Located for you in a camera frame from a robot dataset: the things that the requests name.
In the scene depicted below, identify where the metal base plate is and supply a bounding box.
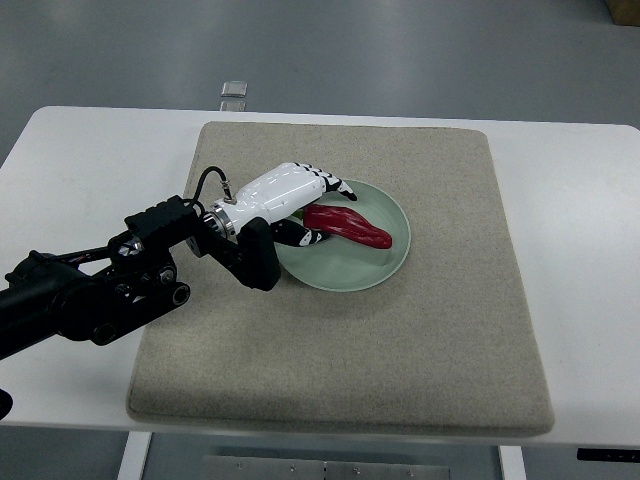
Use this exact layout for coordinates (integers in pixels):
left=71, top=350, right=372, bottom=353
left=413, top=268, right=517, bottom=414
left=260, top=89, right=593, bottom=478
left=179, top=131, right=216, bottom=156
left=200, top=455, right=450, bottom=480

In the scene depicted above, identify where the white table leg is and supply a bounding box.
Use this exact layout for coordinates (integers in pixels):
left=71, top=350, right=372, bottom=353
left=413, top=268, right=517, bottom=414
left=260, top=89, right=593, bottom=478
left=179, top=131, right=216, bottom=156
left=498, top=446, right=527, bottom=480
left=116, top=432, right=152, bottom=480

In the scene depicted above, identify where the cardboard box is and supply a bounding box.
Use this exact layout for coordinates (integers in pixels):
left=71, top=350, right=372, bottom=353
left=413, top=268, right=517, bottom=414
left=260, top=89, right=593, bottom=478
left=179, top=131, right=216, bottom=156
left=605, top=0, right=640, bottom=27

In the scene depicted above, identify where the black desk control panel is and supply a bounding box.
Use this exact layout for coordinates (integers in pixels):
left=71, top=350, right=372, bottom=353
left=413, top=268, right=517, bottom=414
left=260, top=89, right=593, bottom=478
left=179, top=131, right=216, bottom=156
left=576, top=448, right=640, bottom=463

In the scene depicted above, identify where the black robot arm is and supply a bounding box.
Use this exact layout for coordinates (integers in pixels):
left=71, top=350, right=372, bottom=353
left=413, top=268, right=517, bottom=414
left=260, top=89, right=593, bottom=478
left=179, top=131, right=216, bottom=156
left=1, top=196, right=281, bottom=358

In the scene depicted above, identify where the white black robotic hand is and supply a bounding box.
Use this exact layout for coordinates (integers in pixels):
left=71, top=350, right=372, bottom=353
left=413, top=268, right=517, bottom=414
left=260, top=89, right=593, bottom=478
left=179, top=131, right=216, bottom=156
left=205, top=162, right=357, bottom=247

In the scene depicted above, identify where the beige fabric mat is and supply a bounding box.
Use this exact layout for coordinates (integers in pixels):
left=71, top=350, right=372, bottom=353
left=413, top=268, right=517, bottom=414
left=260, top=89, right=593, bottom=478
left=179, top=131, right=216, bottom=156
left=126, top=122, right=554, bottom=437

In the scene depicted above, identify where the white table leg left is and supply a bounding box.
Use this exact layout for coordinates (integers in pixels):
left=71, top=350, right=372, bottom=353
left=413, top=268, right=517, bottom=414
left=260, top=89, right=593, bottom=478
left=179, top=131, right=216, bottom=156
left=116, top=432, right=152, bottom=480

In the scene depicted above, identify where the light green plate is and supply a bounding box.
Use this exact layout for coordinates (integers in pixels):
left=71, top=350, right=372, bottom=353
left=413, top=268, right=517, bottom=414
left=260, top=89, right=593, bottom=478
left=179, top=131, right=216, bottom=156
left=275, top=179, right=411, bottom=292

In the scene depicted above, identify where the white table leg right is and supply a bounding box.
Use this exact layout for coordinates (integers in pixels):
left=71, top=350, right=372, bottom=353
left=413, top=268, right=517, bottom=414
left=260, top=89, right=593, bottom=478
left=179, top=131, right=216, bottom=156
left=498, top=446, right=527, bottom=480

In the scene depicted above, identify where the red pepper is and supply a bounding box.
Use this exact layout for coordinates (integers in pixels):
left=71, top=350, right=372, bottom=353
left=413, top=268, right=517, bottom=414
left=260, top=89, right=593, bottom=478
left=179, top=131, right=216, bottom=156
left=294, top=204, right=393, bottom=250

